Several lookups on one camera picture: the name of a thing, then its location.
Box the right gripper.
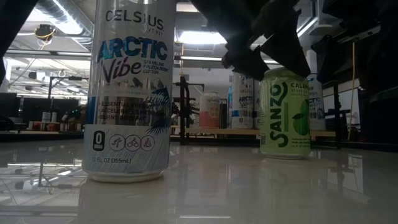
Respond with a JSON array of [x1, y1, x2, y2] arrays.
[[189, 0, 312, 81]]

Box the green Sanzo Calamansi can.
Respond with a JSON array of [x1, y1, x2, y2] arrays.
[[259, 67, 312, 160]]

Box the red silver beverage can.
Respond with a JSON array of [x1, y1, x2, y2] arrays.
[[199, 91, 221, 129]]

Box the long tube light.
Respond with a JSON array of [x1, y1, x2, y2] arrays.
[[175, 55, 280, 65]]

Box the ceiling light panel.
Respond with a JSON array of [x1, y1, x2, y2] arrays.
[[177, 30, 228, 45]]

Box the black box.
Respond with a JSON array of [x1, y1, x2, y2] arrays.
[[219, 102, 229, 129]]

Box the black partition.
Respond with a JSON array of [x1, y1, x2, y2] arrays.
[[0, 92, 81, 123]]

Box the silver ceiling duct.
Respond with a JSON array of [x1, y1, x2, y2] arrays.
[[34, 0, 94, 40]]

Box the black ceiling device yellow cable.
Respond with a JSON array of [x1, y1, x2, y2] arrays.
[[33, 24, 57, 41]]

